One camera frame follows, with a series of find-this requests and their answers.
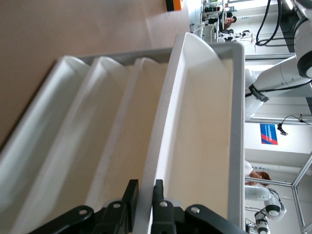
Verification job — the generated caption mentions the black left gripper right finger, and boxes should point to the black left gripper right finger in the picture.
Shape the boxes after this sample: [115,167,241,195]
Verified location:
[150,179,247,234]

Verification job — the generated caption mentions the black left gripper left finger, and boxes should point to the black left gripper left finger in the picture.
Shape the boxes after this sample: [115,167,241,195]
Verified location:
[28,179,140,234]

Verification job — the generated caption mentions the person in white shirt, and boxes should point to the person in white shirt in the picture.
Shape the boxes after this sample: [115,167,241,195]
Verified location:
[244,160,272,187]

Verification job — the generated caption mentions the seated person in background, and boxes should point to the seated person in background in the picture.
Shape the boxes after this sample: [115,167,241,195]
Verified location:
[224,15,238,31]

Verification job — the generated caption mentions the white drawer cabinet frame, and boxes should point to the white drawer cabinet frame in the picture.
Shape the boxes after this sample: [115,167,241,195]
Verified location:
[0,43,245,234]

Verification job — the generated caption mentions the blue red wall poster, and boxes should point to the blue red wall poster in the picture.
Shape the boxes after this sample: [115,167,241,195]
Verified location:
[259,123,279,146]

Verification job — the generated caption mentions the aluminium profile frame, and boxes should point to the aluminium profile frame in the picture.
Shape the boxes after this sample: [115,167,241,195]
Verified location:
[291,150,312,234]

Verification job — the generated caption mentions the small black gooseneck camera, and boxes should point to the small black gooseneck camera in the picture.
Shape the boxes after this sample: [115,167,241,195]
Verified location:
[276,114,309,137]

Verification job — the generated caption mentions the orange button enclosure box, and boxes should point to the orange button enclosure box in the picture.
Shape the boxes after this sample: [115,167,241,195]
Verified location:
[165,0,184,12]

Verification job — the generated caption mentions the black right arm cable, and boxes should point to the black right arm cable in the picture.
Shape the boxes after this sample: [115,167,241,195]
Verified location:
[255,0,284,46]

